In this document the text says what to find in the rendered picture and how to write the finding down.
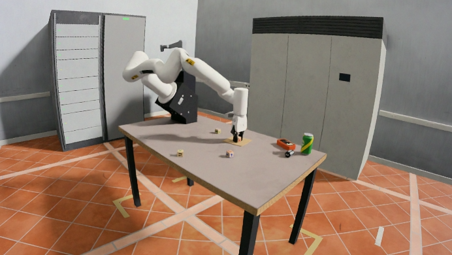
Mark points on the tan square mat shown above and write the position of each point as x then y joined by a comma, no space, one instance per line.
241,143

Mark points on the green soda can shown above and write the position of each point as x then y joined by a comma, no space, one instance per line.
307,142

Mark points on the orange digital multimeter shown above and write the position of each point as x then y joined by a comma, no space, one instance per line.
286,144

